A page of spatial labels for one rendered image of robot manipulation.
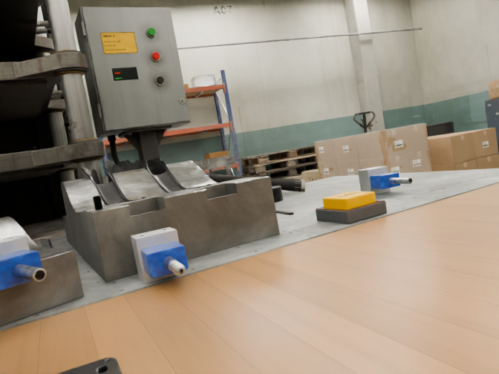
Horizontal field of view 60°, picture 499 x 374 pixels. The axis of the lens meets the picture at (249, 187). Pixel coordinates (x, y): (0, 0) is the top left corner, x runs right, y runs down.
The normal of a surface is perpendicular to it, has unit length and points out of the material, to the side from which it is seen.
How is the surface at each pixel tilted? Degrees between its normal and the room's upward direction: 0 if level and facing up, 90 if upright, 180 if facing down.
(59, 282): 90
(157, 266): 90
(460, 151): 90
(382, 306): 0
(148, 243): 90
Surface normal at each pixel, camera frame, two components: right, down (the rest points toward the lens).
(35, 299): 0.70, -0.07
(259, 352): -0.17, -0.98
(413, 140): 0.42, 0.15
